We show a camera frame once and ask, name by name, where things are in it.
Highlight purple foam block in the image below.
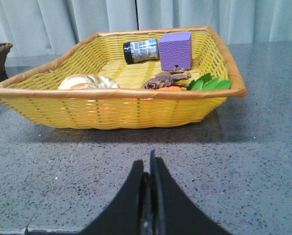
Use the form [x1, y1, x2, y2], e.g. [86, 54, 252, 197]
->
[159, 32, 192, 71]

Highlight bread roll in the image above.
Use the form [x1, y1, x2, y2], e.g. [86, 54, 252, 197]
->
[58, 73, 120, 90]

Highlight small labelled spice jar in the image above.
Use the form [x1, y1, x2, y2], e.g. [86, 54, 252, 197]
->
[123, 38, 159, 64]

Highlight yellow woven basket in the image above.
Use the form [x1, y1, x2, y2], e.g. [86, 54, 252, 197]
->
[0, 25, 247, 130]

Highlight white curtain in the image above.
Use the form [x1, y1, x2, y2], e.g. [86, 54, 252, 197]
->
[0, 0, 292, 57]

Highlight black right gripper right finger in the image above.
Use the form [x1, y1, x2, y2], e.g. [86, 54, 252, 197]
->
[150, 150, 230, 235]

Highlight orange toy carrot green leaves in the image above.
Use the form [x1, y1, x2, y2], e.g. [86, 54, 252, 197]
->
[158, 73, 232, 91]

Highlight brown toy animal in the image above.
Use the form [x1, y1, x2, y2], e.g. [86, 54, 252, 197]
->
[142, 69, 191, 90]

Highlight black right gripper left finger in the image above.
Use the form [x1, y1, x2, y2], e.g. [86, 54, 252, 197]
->
[82, 160, 150, 235]

